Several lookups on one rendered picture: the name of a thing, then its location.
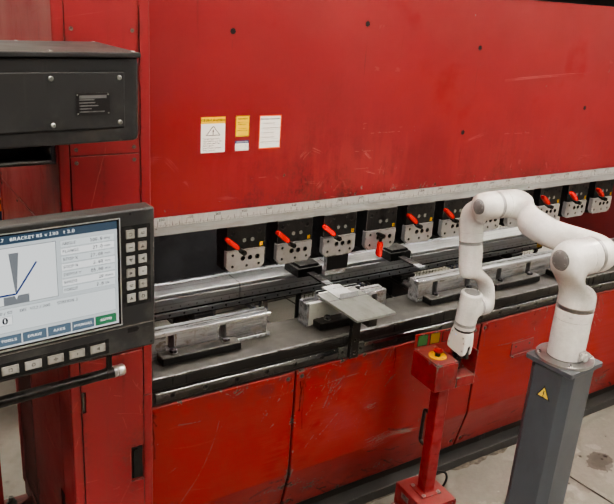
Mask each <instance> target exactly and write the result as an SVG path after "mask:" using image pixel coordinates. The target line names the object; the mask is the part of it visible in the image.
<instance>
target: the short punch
mask: <svg viewBox="0 0 614 504"><path fill-rule="evenodd" d="M347 263H348V254H342V255H336V256H330V257H325V256H324V267H323V269H324V270H325V271H324V275H329V274H334V273H340V272H345V270H346V267H347Z"/></svg>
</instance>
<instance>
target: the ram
mask: <svg viewBox="0 0 614 504"><path fill-rule="evenodd" d="M149 68H150V198H151V206H152V207H153V208H154V219H155V218H164V217H173V216H182V215H191V214H199V213H208V212H217V211H226V210H235V209H244V208H253V207H262V206H271V205H280V204H289V203H298V202H307V201H316V200H325V199H334V198H343V197H352V196H361V195H370V194H379V193H388V192H397V191H406V190H415V189H424V188H432V187H441V186H450V185H459V184H468V183H477V182H486V181H495V180H504V179H513V178H522V177H531V176H540V175H549V174H558V173H567V172H576V171H585V170H594V169H603V168H612V167H614V7H612V6H600V5H588V4H575V3H563V2H551V1H538V0H149ZM249 115H250V120H249V136H242V137H235V132H236V116H249ZM260 115H282V120H281V139H280V148H269V149H258V142H259V120H260ZM225 116H226V119H225V152H215V153H201V117H225ZM241 140H249V145H248V150H244V151H235V141H241ZM610 179H614V173H613V174H605V175H597V176H588V177H580V178H571V179H563V180H555V181H546V182H538V183H529V184H521V185H513V186H504V187H496V188H487V189H479V190H470V191H462V192H454V193H445V194H437V195H428V196H420V197H412V198H403V199H395V200H386V201H378V202H370V203H361V204H353V205H344V206H336V207H328V208H319V209H311V210H302V211H294V212H286V213H277V214H269V215H260V216H252V217H244V218H235V219H227V220H218V221H210V222H202V223H193V224H185V225H176V226H168V227H160V228H154V237H156V236H164V235H172V234H180V233H188V232H196V231H204V230H212V229H220V228H228V227H236V226H244V225H252V224H260V223H268V222H276V221H284V220H292V219H300V218H308V217H316V216H323V215H331V214H339V213H347V212H355V211H363V210H371V209H379V208H387V207H395V206H403V205H411V204H419V203H427V202H435V201H443V200H451V199H459V198H467V197H474V196H475V195H477V194H479V193H483V192H489V191H499V190H509V189H518V190H530V189H538V188H546V187H554V186H562V185H570V184H578V183H586V182H594V181H602V180H610Z"/></svg>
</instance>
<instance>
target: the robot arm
mask: <svg viewBox="0 0 614 504"><path fill-rule="evenodd" d="M500 218H513V219H516V220H517V227H518V229H519V231H520V232H521V233H522V234H523V235H525V236H526V237H528V238H529V239H531V240H533V241H534V242H536V243H538V244H540V245H542V246H544V247H546V248H549V249H552V250H553V252H552V255H551V258H550V267H551V270H552V272H553V274H554V276H555V278H556V281H557V283H558V289H559V291H558V297H557V301H556V306H555V311H554V316H553V321H552V326H551V331H550V336H549V341H548V342H545V343H541V344H539V345H538V346H537V347H536V351H535V353H536V355H537V357H538V358H539V359H540V360H541V361H543V362H544V363H546V364H548V365H550V366H553V367H555V368H559V369H562V370H567V371H586V370H590V369H591V368H593V367H594V364H595V359H594V357H593V356H592V355H591V354H590V353H589V352H587V351H586V348H587V343H588V338H589V334H590V329H591V325H592V320H593V316H594V311H595V307H596V301H597V296H596V293H595V291H594V290H593V289H592V288H591V287H589V286H588V285H586V277H587V275H589V274H594V273H599V272H604V271H606V270H608V269H610V268H611V267H613V266H614V242H613V241H612V240H611V239H609V238H608V237H606V236H604V235H602V234H599V233H596V232H593V231H590V230H587V229H584V228H580V227H577V226H573V225H570V224H566V223H563V222H561V221H558V220H556V219H554V218H552V217H551V216H549V215H547V214H546V213H544V212H542V211H541V210H539V209H538V208H537V207H536V206H535V204H534V200H533V198H532V196H531V195H530V194H528V193H526V192H524V191H522V190H518V189H509V190H499V191H489V192H483V193H479V194H477V195H475V196H474V197H473V199H472V201H470V202H469V203H467V204H466V205H465V206H464V208H463V209H462V211H461V215H460V228H459V274H460V275H461V276H462V277H463V278H466V279H472V280H475V281H476V283H477V285H478V290H476V289H473V288H464V289H462V290H461V293H460V298H459V302H458V307H457V312H456V316H455V321H454V325H453V327H452V329H451V331H450V334H449V337H448V341H447V345H448V346H449V347H450V348H451V349H452V352H453V353H452V355H453V358H455V359H456V360H458V361H459V362H458V363H459V365H458V366H460V363H461V358H463V359H468V355H470V353H471V351H472V346H473V338H474V333H473V331H474V330H475V327H476V323H477V319H478V317H479V316H481V315H486V314H489V313H491V312H492V311H493V309H494V304H495V287H494V284H493V281H492V280H491V278H490V277H489V276H488V275H487V274H486V273H485V272H484V271H483V269H482V256H483V236H484V224H485V223H486V221H488V220H493V219H500Z"/></svg>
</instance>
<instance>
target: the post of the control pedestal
mask: <svg viewBox="0 0 614 504"><path fill-rule="evenodd" d="M448 394H449V389H448V390H444V391H440V392H436V393H434V392H432V391H431V393H430V400H429V407H428V414H427V421H426V428H425V435H424V442H423V449H422V456H421V463H420V470H419V477H418V484H417V486H418V487H419V488H420V489H421V490H422V491H423V492H424V493H425V492H429V491H432V490H434V486H435V479H436V472H437V466H438V459H439V453H440V446H441V440H442V433H443V427H444V420H445V413H446V407H447V400H448Z"/></svg>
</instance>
